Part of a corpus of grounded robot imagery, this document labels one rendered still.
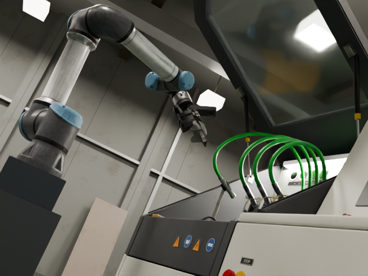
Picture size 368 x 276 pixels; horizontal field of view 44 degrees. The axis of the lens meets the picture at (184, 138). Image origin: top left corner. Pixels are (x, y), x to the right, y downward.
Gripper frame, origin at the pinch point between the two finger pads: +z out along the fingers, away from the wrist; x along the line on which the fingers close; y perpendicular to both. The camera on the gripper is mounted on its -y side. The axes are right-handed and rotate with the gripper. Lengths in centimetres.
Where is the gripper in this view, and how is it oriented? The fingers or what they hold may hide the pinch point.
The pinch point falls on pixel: (206, 138)
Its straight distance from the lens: 186.7
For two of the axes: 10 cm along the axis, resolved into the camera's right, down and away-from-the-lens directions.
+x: -0.4, -5.6, -8.3
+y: -9.3, 3.1, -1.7
